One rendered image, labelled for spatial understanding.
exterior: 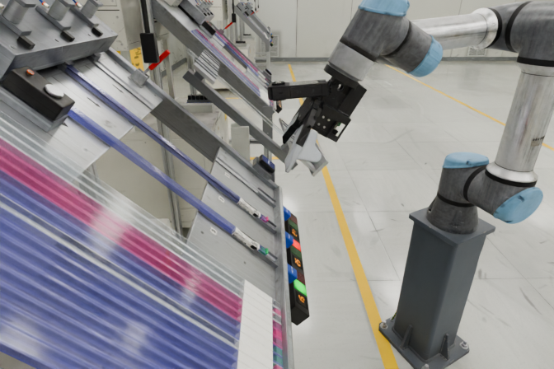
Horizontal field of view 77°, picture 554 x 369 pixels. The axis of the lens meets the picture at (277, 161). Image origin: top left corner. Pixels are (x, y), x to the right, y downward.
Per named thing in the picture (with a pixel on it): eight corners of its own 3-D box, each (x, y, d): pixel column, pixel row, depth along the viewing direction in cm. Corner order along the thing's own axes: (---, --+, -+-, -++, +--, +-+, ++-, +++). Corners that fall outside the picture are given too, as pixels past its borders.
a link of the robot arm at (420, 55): (413, 39, 74) (377, 14, 68) (455, 44, 64) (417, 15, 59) (394, 73, 75) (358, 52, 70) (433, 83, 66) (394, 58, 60)
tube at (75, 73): (264, 221, 78) (267, 217, 78) (264, 224, 77) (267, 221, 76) (58, 63, 63) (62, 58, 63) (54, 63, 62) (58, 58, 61)
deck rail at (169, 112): (264, 200, 99) (279, 186, 97) (264, 203, 97) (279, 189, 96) (32, 15, 78) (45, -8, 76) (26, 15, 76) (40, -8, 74)
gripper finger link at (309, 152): (314, 181, 62) (331, 136, 64) (285, 167, 61) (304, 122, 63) (307, 183, 65) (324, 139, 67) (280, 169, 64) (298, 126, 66)
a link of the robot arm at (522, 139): (488, 198, 105) (548, 0, 83) (537, 225, 92) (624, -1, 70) (458, 205, 101) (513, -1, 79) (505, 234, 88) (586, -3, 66)
